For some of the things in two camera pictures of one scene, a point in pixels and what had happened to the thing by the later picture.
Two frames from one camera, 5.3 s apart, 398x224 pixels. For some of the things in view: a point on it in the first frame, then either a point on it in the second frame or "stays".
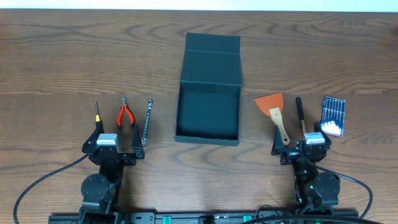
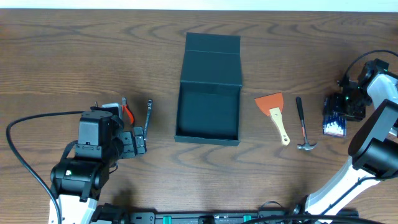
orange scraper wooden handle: [270, 106] stays
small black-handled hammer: [301, 112] stays
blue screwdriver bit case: [333, 116] stays
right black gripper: [295, 154] -> [359, 115]
